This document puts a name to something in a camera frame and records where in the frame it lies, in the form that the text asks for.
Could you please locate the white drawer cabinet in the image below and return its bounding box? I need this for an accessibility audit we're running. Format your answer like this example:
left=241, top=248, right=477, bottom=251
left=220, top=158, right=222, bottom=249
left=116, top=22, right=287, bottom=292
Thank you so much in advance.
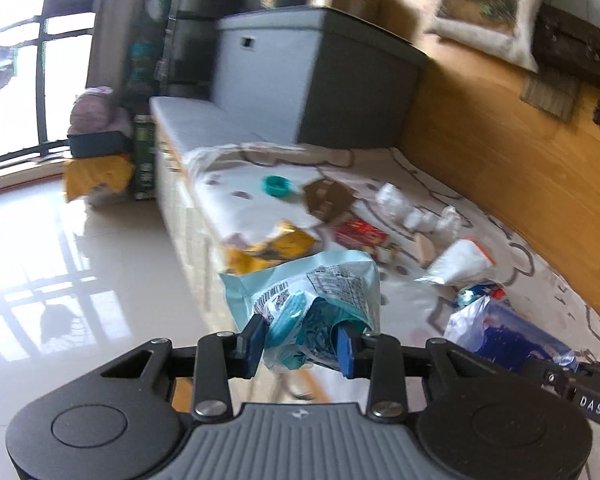
left=155, top=122, right=235, bottom=332

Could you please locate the black balcony railing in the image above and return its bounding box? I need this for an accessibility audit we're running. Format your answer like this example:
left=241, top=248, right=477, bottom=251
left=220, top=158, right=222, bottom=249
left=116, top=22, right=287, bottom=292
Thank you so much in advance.
left=0, top=0, right=95, bottom=172

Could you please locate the teal round lid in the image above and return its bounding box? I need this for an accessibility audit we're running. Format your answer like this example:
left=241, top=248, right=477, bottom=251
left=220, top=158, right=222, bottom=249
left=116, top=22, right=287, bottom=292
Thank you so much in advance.
left=262, top=176, right=292, bottom=198

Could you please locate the green cardboard box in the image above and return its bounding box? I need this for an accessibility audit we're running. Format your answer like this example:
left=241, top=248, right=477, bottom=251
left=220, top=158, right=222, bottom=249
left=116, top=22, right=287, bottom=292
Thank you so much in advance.
left=131, top=115, right=156, bottom=200

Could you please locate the patterned bed sheet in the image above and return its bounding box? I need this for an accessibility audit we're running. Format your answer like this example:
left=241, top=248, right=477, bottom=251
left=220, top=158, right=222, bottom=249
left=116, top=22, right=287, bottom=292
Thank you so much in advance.
left=183, top=143, right=600, bottom=362

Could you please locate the decorative pillow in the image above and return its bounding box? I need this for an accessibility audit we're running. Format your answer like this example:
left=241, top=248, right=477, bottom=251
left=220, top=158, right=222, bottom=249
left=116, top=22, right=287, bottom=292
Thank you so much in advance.
left=427, top=0, right=543, bottom=73

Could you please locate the grey storage box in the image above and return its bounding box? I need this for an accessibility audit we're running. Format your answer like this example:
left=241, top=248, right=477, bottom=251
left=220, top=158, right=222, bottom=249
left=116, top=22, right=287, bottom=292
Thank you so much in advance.
left=211, top=6, right=428, bottom=148

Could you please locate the yellow cloth covered box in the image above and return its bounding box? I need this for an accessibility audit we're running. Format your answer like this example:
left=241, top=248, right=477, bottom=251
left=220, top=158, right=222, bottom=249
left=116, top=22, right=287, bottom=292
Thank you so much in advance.
left=62, top=155, right=135, bottom=208

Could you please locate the red snack packet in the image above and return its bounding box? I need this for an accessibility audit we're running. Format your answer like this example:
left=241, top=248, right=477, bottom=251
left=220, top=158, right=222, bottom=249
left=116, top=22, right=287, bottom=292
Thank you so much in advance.
left=334, top=217, right=389, bottom=254

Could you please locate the yellow snack bag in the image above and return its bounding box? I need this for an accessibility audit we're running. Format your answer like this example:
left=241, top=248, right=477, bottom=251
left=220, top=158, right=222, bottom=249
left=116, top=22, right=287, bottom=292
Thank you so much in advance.
left=224, top=220, right=317, bottom=275

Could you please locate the brown cardboard piece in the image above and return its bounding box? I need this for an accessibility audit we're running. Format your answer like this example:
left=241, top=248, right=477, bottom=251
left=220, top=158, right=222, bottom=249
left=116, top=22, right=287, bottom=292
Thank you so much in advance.
left=302, top=178, right=356, bottom=223

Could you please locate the blue Pepsi can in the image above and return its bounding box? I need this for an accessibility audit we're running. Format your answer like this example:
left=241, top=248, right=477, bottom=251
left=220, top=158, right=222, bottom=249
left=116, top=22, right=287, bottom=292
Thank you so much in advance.
left=444, top=282, right=578, bottom=372

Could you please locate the crumpled white plastic bag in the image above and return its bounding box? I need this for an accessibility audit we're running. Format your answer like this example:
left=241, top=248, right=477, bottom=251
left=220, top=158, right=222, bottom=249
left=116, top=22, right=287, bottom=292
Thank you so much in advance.
left=375, top=183, right=463, bottom=245

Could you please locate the light blue snack bag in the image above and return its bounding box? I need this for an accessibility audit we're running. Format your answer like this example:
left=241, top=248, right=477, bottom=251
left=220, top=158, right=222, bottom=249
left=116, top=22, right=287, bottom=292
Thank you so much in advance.
left=221, top=249, right=380, bottom=370

